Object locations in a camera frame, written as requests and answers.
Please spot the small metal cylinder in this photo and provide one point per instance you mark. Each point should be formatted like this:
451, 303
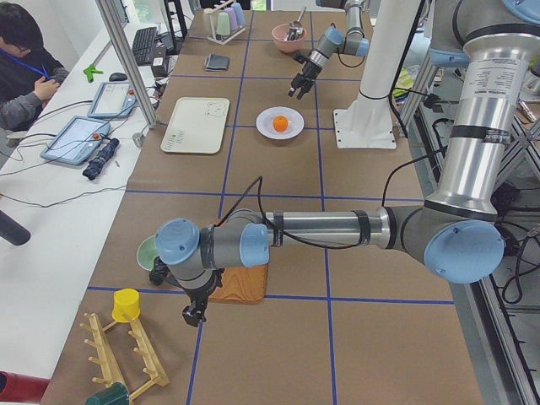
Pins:
138, 139

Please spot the dark green cup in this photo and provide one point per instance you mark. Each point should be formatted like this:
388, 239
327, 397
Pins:
116, 394

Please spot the green plastic clip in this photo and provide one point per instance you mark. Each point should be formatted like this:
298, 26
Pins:
90, 71

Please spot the aluminium frame post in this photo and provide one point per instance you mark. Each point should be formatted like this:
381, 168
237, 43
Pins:
124, 53

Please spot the white round plate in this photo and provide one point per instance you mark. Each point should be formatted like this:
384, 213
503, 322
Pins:
264, 123

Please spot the pink bowl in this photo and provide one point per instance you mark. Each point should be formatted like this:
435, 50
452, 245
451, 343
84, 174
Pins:
280, 39

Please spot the red cylinder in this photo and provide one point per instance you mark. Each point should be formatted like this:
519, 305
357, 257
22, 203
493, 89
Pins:
22, 388

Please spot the near teach pendant tablet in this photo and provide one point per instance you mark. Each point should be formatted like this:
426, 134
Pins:
77, 141

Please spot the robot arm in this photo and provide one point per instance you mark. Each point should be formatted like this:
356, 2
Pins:
284, 153
332, 41

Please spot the light blue cup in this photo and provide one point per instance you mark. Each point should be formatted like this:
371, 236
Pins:
239, 14

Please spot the white cup holder rack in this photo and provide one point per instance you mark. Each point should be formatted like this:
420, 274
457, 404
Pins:
210, 19

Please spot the seated person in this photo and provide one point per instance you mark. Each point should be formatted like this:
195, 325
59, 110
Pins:
30, 75

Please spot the black computer mouse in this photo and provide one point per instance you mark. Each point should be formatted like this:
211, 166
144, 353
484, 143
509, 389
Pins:
115, 77

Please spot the far teach pendant tablet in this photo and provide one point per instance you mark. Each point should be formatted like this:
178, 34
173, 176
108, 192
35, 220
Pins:
113, 100

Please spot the orange mandarin fruit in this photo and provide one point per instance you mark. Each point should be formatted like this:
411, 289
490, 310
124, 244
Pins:
280, 123

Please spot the metal scoop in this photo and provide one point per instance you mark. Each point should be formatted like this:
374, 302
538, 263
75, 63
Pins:
295, 28

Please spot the folded dark blue umbrella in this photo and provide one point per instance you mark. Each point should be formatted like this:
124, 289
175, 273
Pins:
96, 165

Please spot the yellow cup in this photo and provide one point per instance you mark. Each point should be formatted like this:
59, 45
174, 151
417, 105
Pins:
126, 305

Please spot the pale green cup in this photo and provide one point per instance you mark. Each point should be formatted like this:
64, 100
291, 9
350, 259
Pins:
223, 24

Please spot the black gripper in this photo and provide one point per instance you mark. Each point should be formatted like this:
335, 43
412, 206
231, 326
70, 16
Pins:
310, 68
159, 272

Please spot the lilac cup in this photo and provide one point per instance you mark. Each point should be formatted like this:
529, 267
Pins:
233, 23

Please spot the black keyboard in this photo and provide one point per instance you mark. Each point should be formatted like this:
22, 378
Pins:
143, 45

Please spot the mint green bowl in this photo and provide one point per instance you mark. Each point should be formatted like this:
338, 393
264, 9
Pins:
146, 253

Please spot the teach pendant tablet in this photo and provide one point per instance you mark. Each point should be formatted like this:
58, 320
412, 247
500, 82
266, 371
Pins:
77, 141
113, 100

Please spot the folded grey cloth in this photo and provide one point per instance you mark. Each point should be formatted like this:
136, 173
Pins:
214, 62

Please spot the cream bear-print tray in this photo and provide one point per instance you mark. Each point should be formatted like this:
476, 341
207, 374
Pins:
196, 126

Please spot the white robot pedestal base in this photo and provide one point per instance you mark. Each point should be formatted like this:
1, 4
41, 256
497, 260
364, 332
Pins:
367, 123

